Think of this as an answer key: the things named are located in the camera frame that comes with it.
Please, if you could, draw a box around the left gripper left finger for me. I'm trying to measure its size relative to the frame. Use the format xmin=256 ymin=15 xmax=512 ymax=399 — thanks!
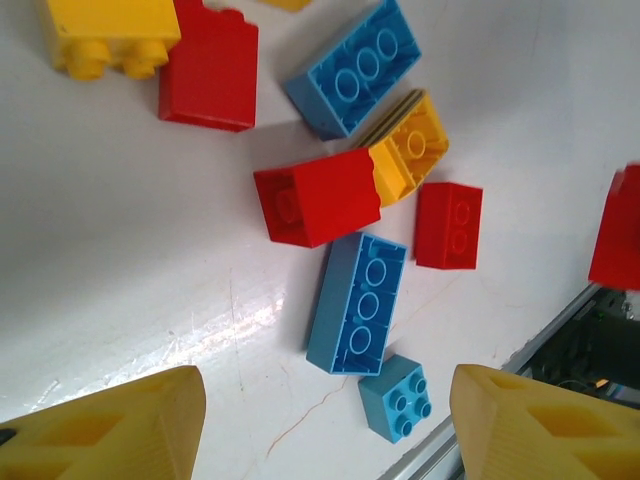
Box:
xmin=0 ymin=364 xmax=208 ymax=480

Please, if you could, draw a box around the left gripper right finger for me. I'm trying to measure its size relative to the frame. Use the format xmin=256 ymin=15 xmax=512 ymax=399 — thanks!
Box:
xmin=448 ymin=363 xmax=640 ymax=480

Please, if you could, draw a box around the small blue lego brick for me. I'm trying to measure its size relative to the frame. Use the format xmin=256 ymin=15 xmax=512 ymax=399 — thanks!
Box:
xmin=357 ymin=353 xmax=435 ymax=444

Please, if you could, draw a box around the red lego brick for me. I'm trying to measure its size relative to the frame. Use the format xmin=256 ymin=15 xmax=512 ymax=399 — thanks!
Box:
xmin=587 ymin=162 xmax=640 ymax=292
xmin=158 ymin=0 xmax=260 ymax=134
xmin=252 ymin=147 xmax=383 ymax=250
xmin=413 ymin=181 xmax=485 ymax=272

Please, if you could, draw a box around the long blue lego brick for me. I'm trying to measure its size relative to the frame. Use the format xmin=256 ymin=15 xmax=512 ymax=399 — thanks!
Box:
xmin=304 ymin=230 xmax=409 ymax=377
xmin=283 ymin=0 xmax=424 ymax=142

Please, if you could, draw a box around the yellow lego brick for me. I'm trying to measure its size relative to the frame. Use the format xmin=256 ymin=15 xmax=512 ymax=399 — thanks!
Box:
xmin=255 ymin=0 xmax=312 ymax=13
xmin=42 ymin=0 xmax=182 ymax=82
xmin=351 ymin=88 xmax=450 ymax=209

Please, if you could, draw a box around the aluminium rail with grooves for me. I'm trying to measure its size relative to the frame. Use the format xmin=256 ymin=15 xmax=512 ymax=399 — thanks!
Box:
xmin=387 ymin=282 xmax=640 ymax=480

